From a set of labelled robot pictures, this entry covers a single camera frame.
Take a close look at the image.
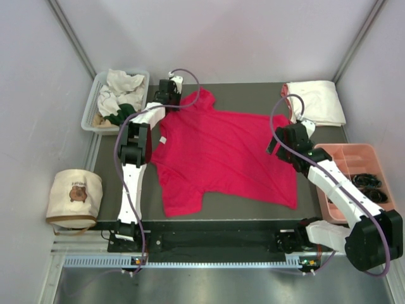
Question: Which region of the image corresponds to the red t-shirt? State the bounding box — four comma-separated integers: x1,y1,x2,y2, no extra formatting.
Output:
151,89,298,217

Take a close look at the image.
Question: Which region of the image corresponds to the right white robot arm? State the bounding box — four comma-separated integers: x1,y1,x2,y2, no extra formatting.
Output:
267,120,403,277

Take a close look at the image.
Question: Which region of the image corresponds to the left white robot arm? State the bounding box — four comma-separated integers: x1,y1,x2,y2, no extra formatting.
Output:
115,75,183,251

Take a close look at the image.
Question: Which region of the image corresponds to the folded cream t-shirt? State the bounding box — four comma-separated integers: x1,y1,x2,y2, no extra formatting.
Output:
287,80,346,127

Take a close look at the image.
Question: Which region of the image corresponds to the dark green shirt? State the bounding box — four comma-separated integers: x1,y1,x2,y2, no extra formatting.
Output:
104,103,137,126

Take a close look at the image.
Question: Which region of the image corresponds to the folded pink t-shirt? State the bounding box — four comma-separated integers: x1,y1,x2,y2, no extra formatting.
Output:
280,83,296,124

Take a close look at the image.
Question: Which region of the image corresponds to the cream crumpled shirt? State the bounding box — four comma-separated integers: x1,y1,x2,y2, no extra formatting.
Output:
106,69,146,96

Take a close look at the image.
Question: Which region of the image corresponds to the white printed crumpled shirt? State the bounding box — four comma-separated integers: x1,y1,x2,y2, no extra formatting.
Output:
97,85,145,117

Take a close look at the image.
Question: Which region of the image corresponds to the white plastic laundry basket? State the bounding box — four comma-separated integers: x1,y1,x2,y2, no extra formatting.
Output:
81,68,150,136

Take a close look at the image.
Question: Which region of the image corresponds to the pink divided plastic tray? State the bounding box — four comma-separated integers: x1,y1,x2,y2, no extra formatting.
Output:
316,144,396,224

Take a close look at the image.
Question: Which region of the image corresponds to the tan shirt in basket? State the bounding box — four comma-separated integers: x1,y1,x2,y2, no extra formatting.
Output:
92,113,118,129

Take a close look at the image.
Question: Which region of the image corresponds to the dark rolled item back-right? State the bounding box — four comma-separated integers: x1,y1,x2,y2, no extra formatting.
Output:
351,173,382,188

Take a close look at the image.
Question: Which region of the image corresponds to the dark rolled item front-right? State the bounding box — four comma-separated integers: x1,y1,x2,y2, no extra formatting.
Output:
363,187,388,203

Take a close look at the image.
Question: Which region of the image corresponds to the cream fabric bear bag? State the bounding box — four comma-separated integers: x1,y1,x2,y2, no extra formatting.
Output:
46,169,103,236

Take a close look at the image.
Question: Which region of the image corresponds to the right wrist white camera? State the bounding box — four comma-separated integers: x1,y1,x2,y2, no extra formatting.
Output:
297,118,316,138

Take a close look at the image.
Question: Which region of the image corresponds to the wrist white camera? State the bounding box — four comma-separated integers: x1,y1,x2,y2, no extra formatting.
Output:
297,118,316,138
168,71,184,94

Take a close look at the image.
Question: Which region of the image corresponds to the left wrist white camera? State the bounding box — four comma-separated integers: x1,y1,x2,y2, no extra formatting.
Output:
168,71,184,94

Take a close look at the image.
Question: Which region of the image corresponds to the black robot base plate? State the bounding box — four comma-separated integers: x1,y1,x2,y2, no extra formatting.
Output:
107,220,317,263

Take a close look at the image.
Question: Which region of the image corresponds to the grey slotted cable duct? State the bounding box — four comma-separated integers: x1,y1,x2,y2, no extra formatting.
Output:
64,255,304,269

